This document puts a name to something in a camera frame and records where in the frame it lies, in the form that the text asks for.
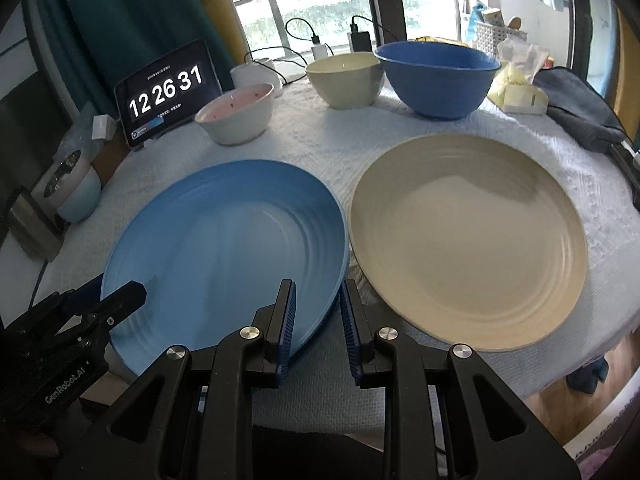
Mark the clear tablet stand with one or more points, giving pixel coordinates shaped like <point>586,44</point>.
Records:
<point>150,142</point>

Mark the white desk lamp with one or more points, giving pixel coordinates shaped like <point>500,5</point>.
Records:
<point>245,72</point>

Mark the beige plate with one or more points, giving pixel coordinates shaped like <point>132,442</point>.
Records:
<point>465,240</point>

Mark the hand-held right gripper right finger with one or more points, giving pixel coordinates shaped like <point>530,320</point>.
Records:
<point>350,330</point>

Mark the yellow curtain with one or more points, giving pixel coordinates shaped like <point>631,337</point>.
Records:
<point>212,5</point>

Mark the yellow tissue pack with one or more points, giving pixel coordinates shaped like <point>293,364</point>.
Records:
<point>515,95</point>

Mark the small white box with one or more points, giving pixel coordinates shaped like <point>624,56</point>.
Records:
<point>104,127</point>

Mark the pink and white bowl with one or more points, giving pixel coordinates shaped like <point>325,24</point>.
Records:
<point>240,122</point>

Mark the blue plate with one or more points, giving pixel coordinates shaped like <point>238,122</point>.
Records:
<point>215,250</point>

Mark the white charger plug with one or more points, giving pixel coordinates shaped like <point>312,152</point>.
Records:
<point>321,52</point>

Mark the brown cardboard box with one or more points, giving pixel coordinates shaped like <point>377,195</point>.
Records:
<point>110,160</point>

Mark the cream bowl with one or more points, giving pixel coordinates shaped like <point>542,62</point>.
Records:
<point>345,87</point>

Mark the pastel tumbler cup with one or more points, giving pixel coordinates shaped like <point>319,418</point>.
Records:
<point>75,200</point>

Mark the blue bowl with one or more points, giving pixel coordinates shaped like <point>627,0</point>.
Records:
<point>435,90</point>

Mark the balcony railing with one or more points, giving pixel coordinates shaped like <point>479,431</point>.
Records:
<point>275,5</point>

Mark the white perforated basket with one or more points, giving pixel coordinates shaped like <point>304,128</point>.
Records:
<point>492,35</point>

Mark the clear plastic bag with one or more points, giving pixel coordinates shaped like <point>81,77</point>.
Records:
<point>77,130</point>

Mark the teal curtain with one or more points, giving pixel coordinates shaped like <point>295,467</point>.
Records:
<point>125,25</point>

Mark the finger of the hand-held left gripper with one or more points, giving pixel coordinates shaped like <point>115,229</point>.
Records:
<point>82,297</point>
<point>122,299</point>

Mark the blue packet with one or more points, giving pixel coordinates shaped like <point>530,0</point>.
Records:
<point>476,22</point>

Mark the yellow wipes packet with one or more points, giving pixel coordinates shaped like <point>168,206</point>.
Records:
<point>435,39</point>

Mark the brushed metal box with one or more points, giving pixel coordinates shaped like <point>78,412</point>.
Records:
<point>32,225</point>

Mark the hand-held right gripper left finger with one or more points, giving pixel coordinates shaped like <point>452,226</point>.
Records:
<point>287,325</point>

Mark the grey cloth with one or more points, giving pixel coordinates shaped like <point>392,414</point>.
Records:
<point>575,105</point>

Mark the tablet showing clock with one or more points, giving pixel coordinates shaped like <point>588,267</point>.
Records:
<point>165,95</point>

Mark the black power adapter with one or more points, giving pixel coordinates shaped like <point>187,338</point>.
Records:
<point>361,41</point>

